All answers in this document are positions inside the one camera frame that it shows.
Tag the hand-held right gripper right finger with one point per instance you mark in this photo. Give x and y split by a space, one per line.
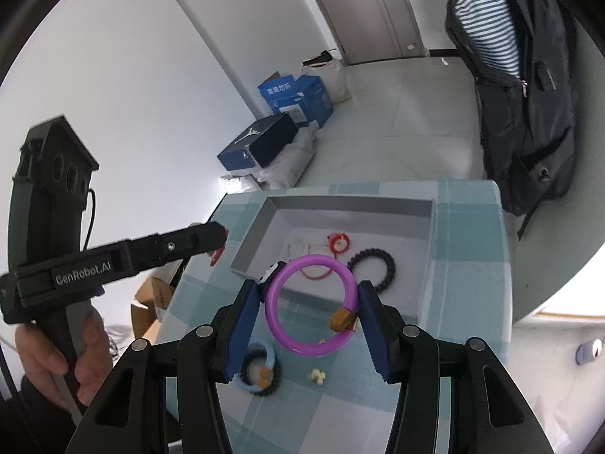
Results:
376 335

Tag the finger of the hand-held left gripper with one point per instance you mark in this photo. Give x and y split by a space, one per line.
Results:
189 241

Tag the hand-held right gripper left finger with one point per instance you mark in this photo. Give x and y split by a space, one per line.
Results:
238 331

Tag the grey cardboard box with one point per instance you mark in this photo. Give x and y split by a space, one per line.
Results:
378 227

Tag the person's left hand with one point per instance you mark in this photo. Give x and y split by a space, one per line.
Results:
33 354

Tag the small red ornament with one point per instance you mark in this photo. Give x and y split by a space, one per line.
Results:
216 257

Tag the brown cardboard box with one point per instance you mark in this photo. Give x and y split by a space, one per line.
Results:
146 312

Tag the teal checkered tablecloth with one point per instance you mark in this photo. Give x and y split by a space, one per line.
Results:
449 269

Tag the dark blue shoe box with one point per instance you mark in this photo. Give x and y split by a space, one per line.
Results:
269 142

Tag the clear plastic wrap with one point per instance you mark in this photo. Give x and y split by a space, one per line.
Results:
290 161

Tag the blue cardboard box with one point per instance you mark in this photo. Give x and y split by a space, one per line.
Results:
312 99

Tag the small grey round object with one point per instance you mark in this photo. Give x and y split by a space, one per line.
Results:
588 352

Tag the white plastic bag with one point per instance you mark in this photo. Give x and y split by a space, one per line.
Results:
333 80

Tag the dark backpack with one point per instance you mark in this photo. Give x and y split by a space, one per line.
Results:
520 142

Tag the grey door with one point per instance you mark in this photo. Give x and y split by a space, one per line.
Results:
359 9

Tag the striped cloth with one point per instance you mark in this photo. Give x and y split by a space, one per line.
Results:
487 23

